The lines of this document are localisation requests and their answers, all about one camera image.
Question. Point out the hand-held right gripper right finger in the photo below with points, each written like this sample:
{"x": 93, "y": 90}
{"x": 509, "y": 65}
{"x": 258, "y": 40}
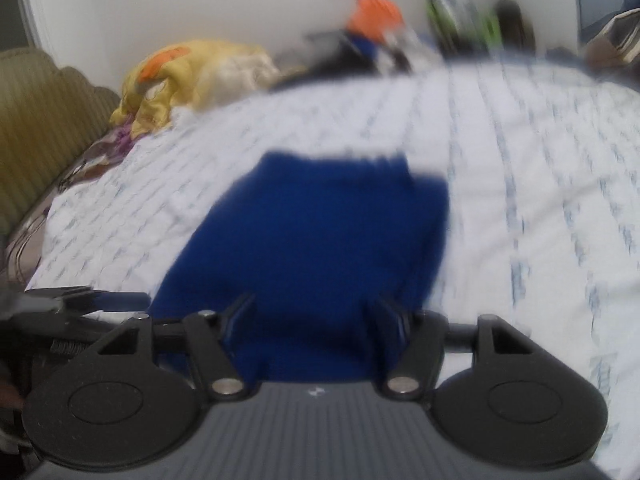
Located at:
{"x": 397, "y": 325}

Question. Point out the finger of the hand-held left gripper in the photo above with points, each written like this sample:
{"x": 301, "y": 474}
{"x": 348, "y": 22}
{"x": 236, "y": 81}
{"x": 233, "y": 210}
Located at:
{"x": 120, "y": 301}

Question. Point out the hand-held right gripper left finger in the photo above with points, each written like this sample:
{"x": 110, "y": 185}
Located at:
{"x": 235, "y": 322}

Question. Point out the blue garment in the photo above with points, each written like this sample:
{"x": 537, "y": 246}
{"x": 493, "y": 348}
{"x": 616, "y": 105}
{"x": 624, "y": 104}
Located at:
{"x": 310, "y": 240}

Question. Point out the purple patterned cloth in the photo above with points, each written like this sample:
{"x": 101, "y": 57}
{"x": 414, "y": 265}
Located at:
{"x": 107, "y": 152}

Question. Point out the white printed bed sheet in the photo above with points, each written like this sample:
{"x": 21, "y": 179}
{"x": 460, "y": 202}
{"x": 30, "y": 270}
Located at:
{"x": 525, "y": 185}

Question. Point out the olive ribbed sofa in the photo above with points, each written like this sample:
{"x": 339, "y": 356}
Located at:
{"x": 40, "y": 125}

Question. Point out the yellow crumpled cloth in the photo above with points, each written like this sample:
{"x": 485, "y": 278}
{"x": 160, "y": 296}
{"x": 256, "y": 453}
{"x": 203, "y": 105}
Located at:
{"x": 200, "y": 75}

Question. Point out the clear plastic bag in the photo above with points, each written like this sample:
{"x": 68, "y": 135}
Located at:
{"x": 405, "y": 50}

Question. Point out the black cloth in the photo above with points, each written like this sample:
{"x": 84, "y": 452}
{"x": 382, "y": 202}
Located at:
{"x": 330, "y": 57}

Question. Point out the green bottle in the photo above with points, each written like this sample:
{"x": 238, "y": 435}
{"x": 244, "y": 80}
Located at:
{"x": 492, "y": 35}

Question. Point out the window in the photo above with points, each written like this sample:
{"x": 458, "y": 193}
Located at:
{"x": 12, "y": 15}

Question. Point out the orange bag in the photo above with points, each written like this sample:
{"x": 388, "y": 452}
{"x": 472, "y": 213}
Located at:
{"x": 375, "y": 12}

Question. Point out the dark brown object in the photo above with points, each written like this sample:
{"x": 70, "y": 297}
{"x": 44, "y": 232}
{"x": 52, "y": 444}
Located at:
{"x": 515, "y": 25}

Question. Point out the tan cloth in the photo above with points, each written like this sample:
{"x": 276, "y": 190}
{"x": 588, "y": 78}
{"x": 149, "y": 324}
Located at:
{"x": 615, "y": 40}

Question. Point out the dark framed screen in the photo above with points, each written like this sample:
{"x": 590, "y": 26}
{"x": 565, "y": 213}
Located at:
{"x": 597, "y": 7}

